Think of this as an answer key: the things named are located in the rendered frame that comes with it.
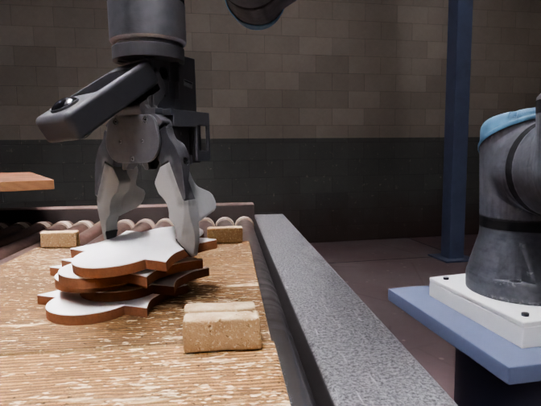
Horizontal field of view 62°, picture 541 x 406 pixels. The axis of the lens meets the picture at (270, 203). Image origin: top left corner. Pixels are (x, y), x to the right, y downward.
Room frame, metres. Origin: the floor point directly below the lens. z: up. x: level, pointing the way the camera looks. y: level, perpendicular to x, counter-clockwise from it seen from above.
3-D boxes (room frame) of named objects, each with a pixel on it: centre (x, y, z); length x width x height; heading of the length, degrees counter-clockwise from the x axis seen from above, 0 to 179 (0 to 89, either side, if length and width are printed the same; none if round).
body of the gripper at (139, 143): (0.47, 0.12, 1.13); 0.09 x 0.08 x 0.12; 150
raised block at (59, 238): (0.72, 0.34, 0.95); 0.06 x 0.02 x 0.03; 95
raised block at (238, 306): (0.35, 0.04, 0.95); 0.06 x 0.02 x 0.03; 95
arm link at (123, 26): (0.47, 0.12, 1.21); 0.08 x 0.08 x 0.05
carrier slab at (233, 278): (0.53, 0.19, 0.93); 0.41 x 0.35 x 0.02; 5
